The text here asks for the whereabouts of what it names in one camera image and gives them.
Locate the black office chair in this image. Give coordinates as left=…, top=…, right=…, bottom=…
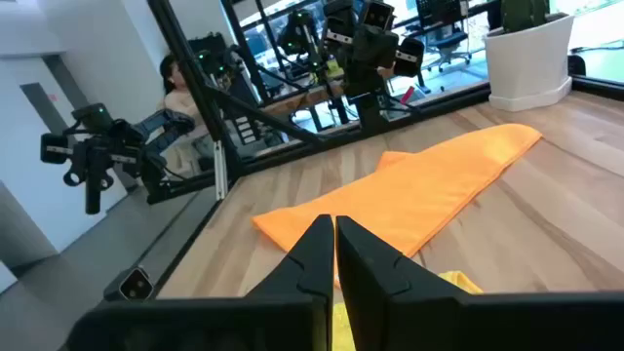
left=422, top=21, right=473, bottom=74

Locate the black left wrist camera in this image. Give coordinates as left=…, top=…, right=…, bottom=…
left=363, top=0, right=397, bottom=31

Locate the yellow microfiber towel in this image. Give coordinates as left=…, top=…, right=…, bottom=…
left=331, top=270, right=485, bottom=351

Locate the green cactus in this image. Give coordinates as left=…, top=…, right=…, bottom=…
left=500, top=0, right=552, bottom=33

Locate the orange microfiber towel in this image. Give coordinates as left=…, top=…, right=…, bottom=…
left=251, top=123, right=544, bottom=259

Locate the person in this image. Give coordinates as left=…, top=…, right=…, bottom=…
left=159, top=53, right=212, bottom=143

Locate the white hexagonal planter pot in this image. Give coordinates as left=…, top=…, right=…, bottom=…
left=484, top=13, right=577, bottom=113

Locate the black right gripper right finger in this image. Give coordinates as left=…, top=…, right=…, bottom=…
left=335, top=214, right=484, bottom=351

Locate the black aluminium table frame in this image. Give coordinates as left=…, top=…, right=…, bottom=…
left=145, top=0, right=624, bottom=206

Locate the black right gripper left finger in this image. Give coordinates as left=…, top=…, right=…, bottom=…
left=246, top=214, right=335, bottom=351

